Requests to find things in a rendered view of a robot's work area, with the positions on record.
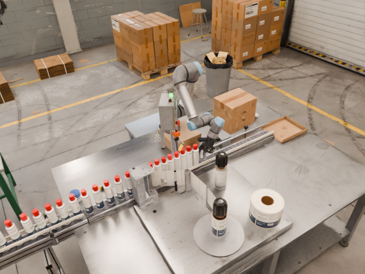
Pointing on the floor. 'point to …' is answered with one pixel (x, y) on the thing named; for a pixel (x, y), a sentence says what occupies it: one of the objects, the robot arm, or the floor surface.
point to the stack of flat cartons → (5, 91)
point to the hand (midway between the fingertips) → (199, 157)
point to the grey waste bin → (217, 81)
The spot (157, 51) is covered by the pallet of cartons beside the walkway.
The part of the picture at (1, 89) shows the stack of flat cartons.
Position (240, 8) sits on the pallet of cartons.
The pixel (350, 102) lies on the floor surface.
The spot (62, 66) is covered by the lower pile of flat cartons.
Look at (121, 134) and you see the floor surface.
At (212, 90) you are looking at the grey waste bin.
